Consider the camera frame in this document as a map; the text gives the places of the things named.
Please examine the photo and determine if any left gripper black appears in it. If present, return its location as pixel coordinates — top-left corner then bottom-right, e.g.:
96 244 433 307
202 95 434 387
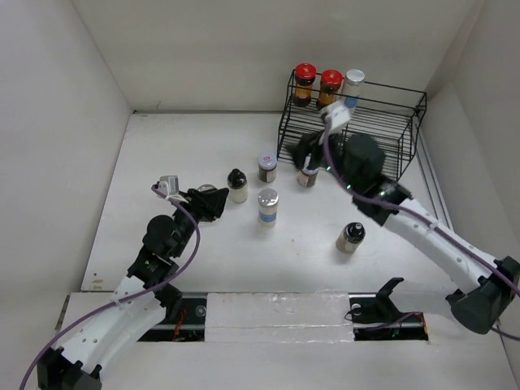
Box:
170 187 227 258

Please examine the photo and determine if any black cap beige spice bottle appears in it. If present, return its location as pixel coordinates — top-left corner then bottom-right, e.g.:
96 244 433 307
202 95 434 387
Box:
336 222 366 254

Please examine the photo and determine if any clear glass jar silver rim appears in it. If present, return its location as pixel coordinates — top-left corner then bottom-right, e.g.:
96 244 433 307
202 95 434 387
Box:
197 184 216 192

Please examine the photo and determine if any white lid brown sauce jar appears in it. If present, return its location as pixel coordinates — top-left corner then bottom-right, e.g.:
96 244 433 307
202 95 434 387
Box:
297 169 319 188

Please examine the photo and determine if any purple cable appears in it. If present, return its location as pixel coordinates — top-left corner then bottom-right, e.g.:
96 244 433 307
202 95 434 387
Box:
18 184 201 390
323 121 520 342

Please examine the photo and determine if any silver lid bead bottle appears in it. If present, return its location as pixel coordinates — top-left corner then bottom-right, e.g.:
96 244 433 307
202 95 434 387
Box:
257 188 279 228
341 68 366 109

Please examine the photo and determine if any white lid dark sauce jar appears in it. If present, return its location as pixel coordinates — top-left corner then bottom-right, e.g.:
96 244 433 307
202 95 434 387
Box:
258 153 277 183

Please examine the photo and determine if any black cap white powder bottle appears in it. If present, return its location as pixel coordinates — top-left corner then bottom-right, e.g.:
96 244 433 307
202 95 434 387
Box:
227 168 249 203

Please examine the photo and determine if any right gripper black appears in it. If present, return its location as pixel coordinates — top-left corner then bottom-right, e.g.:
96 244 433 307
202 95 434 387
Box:
284 123 360 193

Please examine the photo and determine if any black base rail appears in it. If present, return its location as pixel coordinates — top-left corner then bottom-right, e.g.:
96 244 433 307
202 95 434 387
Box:
141 292 429 344

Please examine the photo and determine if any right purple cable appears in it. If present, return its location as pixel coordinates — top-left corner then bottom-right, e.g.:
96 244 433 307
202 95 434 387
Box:
323 121 520 342

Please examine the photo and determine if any red lid sauce jar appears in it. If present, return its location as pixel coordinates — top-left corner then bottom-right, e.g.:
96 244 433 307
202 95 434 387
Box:
292 63 317 107
315 69 343 111

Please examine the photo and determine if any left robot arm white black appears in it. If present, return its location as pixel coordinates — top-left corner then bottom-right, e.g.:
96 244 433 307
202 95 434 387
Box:
36 184 229 389

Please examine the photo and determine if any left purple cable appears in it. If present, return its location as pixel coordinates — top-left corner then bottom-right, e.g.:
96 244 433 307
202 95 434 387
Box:
18 184 201 390

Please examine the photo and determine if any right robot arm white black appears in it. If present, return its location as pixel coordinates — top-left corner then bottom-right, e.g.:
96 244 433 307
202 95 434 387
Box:
285 132 519 335

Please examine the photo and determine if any black wire rack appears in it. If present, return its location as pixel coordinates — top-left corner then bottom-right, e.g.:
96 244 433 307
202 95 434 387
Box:
276 72 427 180

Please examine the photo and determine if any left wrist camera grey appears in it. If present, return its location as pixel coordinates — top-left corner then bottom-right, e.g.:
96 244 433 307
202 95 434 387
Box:
157 175 179 197

